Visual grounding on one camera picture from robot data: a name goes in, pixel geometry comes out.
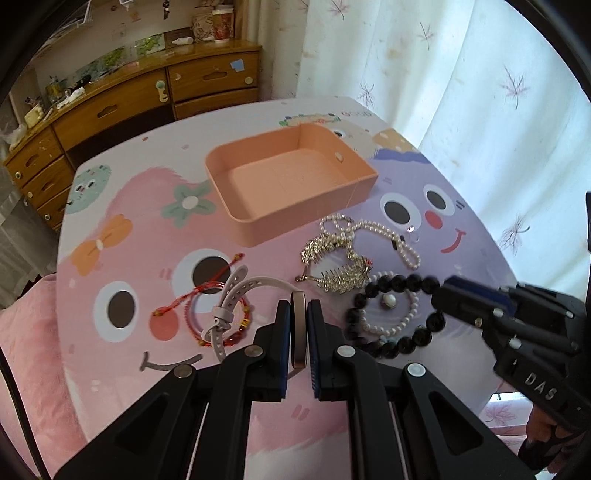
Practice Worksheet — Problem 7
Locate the black bead bracelet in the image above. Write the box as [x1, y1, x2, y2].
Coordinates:
[344, 271, 447, 360]

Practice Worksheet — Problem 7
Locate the small white pearl bracelet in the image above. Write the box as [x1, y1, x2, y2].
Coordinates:
[358, 270, 421, 338]

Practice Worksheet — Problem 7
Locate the white strap smart watch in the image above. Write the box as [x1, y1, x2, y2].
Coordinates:
[208, 264, 309, 369]

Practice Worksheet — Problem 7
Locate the gold rhinestone hair comb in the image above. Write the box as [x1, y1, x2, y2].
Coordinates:
[295, 233, 373, 294]

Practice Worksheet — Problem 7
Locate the red beaded bracelet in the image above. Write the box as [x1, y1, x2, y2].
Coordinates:
[184, 292, 253, 348]

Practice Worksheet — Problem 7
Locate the red string bracelet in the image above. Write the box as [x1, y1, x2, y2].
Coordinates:
[151, 252, 247, 319]

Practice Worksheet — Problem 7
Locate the long pearl necklace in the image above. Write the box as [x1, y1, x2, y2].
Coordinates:
[317, 213, 423, 271]

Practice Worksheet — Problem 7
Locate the pink plastic tray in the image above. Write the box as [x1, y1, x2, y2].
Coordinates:
[205, 123, 378, 248]

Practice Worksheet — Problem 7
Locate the person's hand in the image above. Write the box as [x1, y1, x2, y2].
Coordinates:
[518, 406, 585, 474]

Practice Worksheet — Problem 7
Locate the cartoon printed table mat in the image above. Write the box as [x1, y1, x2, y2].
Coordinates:
[56, 97, 515, 442]

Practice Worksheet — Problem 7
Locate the white floral curtain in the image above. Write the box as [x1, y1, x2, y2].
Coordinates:
[294, 0, 591, 287]

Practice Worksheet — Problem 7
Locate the wooden desk with drawers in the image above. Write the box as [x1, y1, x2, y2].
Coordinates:
[4, 40, 262, 230]

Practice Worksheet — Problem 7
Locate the red patterned cup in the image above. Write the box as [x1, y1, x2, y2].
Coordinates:
[212, 6, 235, 43]

